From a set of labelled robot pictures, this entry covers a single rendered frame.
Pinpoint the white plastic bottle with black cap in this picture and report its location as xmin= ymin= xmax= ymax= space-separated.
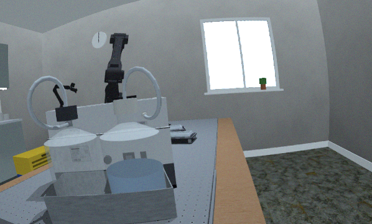
xmin=44 ymin=105 xmax=106 ymax=196

